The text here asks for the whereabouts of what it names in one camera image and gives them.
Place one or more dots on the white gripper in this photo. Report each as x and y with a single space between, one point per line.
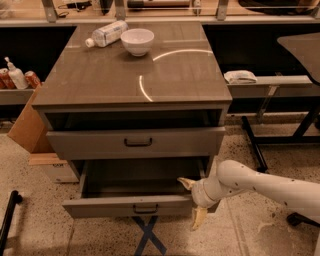
199 194

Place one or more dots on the grey drawer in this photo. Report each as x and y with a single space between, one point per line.
136 187
124 144

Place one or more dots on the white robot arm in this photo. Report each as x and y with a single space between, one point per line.
232 177

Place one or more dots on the grey drawer cabinet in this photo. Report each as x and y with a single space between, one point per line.
177 84

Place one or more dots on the grey top drawer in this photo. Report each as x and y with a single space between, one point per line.
124 144

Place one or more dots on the blue tape cross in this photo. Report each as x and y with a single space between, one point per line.
148 235

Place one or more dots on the black chair base leg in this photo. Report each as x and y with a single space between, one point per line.
295 219

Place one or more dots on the folded white cloth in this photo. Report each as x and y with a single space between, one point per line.
240 77

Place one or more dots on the white cardboard box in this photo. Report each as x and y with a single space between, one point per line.
57 170

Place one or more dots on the white ceramic bowl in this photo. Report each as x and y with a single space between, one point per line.
138 41

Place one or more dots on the black metal stand leg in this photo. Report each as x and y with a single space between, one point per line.
14 199

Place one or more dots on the brown cardboard box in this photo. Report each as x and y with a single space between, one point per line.
29 131

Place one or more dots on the clear plastic water bottle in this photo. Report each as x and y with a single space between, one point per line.
107 34

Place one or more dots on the grey side table top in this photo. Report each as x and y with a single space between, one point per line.
306 49

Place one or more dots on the red soda can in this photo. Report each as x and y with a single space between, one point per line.
32 79

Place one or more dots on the white pump dispenser bottle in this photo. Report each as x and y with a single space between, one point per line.
16 75

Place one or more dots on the red can at edge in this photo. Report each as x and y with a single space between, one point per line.
4 76

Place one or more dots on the black table leg frame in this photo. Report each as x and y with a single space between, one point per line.
298 137

